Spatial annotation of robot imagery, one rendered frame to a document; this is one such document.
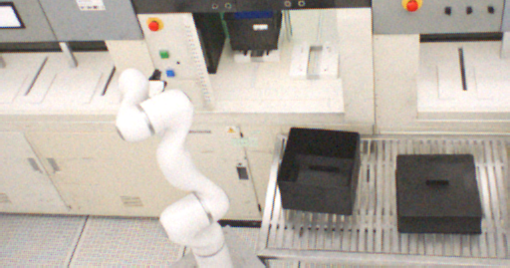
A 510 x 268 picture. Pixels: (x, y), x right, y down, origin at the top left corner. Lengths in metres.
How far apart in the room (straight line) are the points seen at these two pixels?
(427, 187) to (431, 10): 0.64
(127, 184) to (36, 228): 0.72
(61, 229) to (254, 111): 1.48
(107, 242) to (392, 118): 1.71
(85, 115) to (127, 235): 0.85
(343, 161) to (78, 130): 1.24
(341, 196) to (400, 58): 0.56
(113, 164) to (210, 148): 0.53
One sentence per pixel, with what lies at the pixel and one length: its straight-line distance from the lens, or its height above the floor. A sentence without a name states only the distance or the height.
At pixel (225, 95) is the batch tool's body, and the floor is 0.87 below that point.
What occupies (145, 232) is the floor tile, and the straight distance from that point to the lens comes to 3.58.
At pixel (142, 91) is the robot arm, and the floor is 1.54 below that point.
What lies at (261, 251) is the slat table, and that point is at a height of 0.76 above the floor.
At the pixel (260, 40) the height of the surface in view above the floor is 1.00.
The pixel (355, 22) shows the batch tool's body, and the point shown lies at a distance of 2.31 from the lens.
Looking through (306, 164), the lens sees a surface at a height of 0.77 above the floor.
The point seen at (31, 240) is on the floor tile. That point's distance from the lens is 3.82.
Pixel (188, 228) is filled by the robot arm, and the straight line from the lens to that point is 2.09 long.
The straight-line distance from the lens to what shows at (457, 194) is 2.44.
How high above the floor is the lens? 2.80
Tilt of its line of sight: 44 degrees down
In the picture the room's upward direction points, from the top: 11 degrees counter-clockwise
